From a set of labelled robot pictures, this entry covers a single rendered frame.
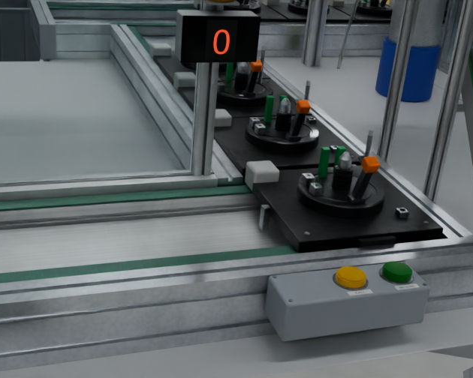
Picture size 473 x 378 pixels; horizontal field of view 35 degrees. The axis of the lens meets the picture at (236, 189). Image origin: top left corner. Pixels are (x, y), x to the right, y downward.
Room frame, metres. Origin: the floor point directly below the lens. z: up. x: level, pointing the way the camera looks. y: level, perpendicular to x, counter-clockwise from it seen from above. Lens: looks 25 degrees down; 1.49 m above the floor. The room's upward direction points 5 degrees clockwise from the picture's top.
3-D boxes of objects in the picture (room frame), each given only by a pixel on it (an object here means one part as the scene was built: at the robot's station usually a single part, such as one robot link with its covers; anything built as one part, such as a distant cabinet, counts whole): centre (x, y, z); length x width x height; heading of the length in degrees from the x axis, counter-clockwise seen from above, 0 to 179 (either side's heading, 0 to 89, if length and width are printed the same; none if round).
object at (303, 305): (0.85, -0.16, 0.93); 0.21 x 0.07 x 0.06; 111
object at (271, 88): (1.55, 0.01, 1.01); 0.24 x 0.24 x 0.13; 21
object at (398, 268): (0.88, -0.23, 0.96); 0.04 x 0.04 x 0.02
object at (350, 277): (0.85, -0.16, 0.96); 0.04 x 0.04 x 0.02
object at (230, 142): (1.32, -0.08, 1.01); 0.24 x 0.24 x 0.13; 21
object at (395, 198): (1.08, -0.17, 0.96); 0.24 x 0.24 x 0.02; 21
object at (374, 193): (1.08, -0.17, 0.98); 0.14 x 0.14 x 0.02
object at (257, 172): (1.14, -0.04, 0.97); 0.05 x 0.05 x 0.04; 21
